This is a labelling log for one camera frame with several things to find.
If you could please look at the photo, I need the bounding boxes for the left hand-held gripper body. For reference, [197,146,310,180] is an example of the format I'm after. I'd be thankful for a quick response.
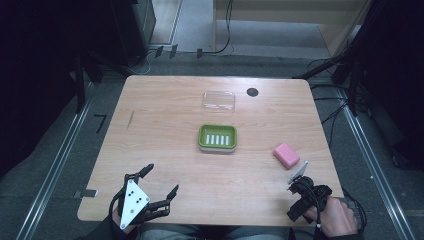
[109,172,158,231]

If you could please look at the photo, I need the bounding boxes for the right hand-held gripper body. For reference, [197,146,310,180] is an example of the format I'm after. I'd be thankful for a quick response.
[287,160,333,214]

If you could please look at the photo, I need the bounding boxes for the pink soap bar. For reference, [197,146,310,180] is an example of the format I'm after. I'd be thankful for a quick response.
[272,142,301,170]

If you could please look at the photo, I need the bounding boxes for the green soap dish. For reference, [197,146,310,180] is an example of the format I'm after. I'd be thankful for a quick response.
[197,123,238,154]

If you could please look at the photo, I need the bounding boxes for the person's left hand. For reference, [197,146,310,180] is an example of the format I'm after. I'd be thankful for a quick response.
[111,207,138,235]

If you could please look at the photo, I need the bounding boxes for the person's right hand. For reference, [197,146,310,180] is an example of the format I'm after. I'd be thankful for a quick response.
[303,195,360,238]

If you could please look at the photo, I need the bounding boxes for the silver tape piece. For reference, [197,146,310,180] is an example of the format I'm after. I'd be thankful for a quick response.
[73,188,99,200]

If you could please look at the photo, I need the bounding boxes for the clear plastic lid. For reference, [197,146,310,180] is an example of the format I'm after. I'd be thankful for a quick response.
[201,90,237,113]

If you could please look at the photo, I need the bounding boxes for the black stand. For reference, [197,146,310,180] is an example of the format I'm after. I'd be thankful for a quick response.
[292,33,371,118]
[66,49,134,114]

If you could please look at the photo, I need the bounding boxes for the dark cabinet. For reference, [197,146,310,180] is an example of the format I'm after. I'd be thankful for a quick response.
[109,0,157,68]

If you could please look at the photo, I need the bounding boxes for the light wooden cabinet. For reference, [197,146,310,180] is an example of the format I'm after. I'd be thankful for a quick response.
[212,0,374,58]

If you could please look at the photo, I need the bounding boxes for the metal floor rail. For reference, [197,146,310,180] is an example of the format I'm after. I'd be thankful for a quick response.
[14,81,96,240]
[336,88,418,240]

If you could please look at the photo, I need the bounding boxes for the black floor cables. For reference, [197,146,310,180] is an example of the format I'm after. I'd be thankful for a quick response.
[306,58,371,149]

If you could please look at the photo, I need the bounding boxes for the white floor cable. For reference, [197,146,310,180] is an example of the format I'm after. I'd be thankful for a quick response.
[128,49,158,76]

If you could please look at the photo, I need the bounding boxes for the black hanging cable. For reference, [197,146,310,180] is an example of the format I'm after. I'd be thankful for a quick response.
[199,0,235,56]

